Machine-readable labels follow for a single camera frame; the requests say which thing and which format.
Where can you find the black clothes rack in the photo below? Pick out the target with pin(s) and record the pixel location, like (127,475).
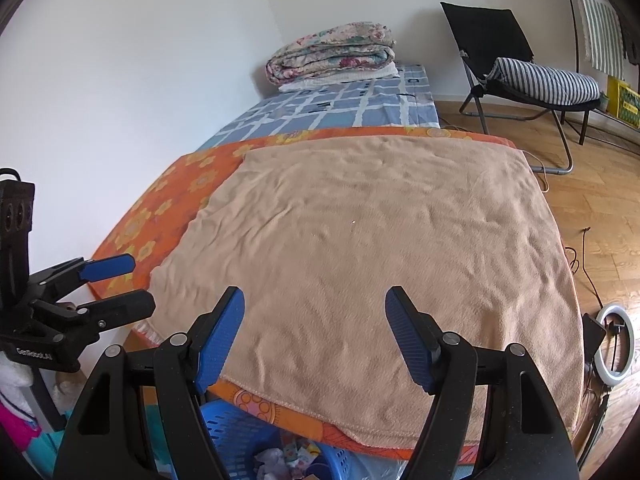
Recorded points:
(575,25)

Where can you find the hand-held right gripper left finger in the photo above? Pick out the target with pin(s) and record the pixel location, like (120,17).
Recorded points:
(222,335)

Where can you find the white plastic bag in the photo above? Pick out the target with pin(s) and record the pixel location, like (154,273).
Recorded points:
(270,462)

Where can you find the pink cloth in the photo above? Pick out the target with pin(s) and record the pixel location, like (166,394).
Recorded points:
(17,430)

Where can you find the green striped towel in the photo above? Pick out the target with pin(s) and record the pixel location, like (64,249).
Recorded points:
(600,35)

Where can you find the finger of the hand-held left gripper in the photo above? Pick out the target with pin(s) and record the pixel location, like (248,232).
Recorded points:
(125,305)
(107,266)

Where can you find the folded floral quilt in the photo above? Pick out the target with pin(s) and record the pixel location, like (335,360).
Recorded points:
(330,52)

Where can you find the blue plastic basket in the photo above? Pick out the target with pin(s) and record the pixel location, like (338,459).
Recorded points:
(220,430)

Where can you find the striped cushion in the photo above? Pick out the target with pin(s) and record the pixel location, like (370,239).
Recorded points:
(545,82)

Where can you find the white pillow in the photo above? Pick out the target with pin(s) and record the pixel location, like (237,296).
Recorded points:
(340,81)

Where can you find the tan fleece blanket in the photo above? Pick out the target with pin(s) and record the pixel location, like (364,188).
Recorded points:
(375,240)

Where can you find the yellow plastic crate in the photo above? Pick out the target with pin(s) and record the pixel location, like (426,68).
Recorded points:
(625,102)

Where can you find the orange floral bedsheet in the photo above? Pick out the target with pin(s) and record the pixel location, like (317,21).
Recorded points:
(165,200)

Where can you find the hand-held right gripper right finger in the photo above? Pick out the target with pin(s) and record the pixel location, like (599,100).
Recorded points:
(407,340)

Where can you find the black folding chair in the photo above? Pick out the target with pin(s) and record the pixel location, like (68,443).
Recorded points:
(485,30)

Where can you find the blue checked bedsheet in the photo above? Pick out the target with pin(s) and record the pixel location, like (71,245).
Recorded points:
(325,107)

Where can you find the teal cloth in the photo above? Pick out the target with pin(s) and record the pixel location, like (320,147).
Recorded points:
(52,440)

